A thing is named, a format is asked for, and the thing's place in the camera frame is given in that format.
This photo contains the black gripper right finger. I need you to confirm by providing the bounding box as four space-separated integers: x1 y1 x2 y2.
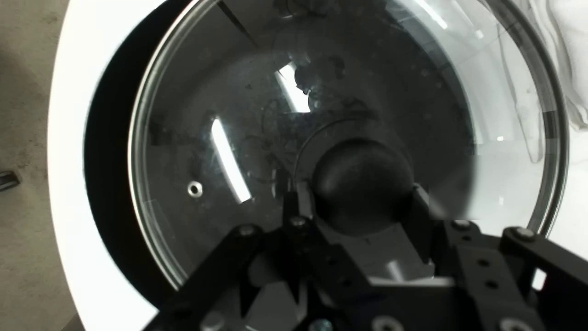
402 185 588 331

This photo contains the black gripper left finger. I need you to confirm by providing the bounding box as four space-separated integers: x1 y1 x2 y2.
144 192 367 331

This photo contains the glass lid with black knob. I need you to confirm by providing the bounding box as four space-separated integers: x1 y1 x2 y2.
128 0 567 286

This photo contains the large black cooking pot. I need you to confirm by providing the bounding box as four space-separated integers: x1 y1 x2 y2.
86 0 475 288

